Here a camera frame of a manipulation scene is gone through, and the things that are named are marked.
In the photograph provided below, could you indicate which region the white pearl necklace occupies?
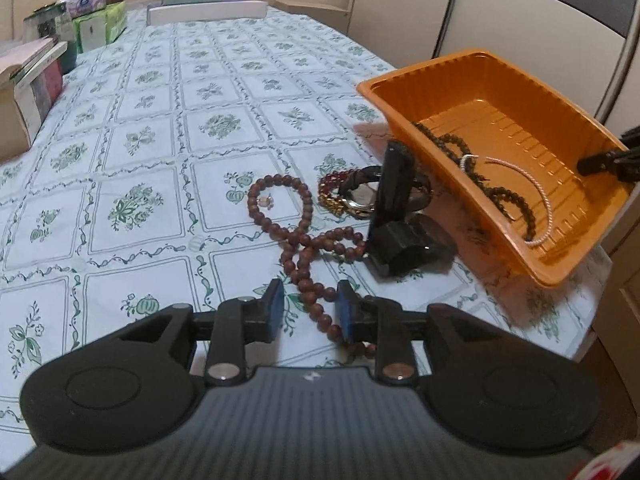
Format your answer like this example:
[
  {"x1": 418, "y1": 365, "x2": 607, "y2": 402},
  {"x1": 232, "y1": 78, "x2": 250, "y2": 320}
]
[{"x1": 459, "y1": 154, "x2": 551, "y2": 247}]

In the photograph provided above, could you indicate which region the black wide strap watch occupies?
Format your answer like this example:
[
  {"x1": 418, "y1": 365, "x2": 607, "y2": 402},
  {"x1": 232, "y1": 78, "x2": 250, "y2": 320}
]
[{"x1": 366, "y1": 141, "x2": 457, "y2": 278}]

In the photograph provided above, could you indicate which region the brown wooden bead necklace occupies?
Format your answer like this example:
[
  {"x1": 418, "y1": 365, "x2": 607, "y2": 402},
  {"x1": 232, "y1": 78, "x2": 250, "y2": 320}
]
[{"x1": 246, "y1": 174, "x2": 378, "y2": 360}]

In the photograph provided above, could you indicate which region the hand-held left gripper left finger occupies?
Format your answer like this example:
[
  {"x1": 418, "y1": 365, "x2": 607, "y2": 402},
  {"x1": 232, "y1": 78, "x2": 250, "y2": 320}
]
[{"x1": 112, "y1": 278, "x2": 287, "y2": 387}]

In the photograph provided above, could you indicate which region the white flat box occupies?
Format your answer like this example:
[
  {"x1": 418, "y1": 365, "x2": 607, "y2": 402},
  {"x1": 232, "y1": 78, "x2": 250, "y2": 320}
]
[{"x1": 146, "y1": 0, "x2": 269, "y2": 26}]

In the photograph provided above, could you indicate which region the orange plastic tray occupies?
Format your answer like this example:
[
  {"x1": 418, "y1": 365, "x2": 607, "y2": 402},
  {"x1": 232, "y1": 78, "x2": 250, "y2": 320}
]
[{"x1": 356, "y1": 49, "x2": 633, "y2": 288}]

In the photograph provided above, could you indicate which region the dark bead necklace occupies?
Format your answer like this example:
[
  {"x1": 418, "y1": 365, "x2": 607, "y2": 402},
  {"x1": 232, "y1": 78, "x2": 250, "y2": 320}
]
[{"x1": 414, "y1": 122, "x2": 538, "y2": 241}]

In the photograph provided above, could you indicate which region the black leather strap wristwatch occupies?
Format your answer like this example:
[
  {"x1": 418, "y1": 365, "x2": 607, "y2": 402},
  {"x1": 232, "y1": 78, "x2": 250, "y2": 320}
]
[{"x1": 337, "y1": 166, "x2": 433, "y2": 220}]

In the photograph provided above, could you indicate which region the green tissue pack bundle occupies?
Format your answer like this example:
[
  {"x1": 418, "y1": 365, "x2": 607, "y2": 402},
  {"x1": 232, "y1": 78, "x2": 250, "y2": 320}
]
[{"x1": 73, "y1": 1, "x2": 129, "y2": 54}]

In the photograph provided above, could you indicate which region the purple white tissue pack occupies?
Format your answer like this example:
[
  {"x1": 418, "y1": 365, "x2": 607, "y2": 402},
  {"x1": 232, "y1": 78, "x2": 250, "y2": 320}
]
[{"x1": 62, "y1": 0, "x2": 109, "y2": 19}]

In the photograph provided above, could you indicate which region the red white cloth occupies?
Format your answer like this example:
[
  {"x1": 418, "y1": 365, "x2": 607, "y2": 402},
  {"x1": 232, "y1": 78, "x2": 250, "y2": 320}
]
[{"x1": 570, "y1": 439, "x2": 640, "y2": 480}]

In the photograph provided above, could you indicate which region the red bead bracelet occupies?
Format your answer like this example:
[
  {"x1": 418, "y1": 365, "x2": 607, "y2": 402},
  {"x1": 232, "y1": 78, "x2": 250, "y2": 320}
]
[{"x1": 318, "y1": 171, "x2": 353, "y2": 217}]

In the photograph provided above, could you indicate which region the white grey wardrobe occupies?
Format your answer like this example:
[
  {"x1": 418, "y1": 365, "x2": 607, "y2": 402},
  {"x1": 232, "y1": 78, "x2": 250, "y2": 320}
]
[{"x1": 345, "y1": 0, "x2": 640, "y2": 133}]

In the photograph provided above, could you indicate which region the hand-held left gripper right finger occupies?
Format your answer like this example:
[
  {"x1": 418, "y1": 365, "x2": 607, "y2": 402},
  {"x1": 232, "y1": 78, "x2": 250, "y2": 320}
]
[{"x1": 336, "y1": 280, "x2": 506, "y2": 386}]

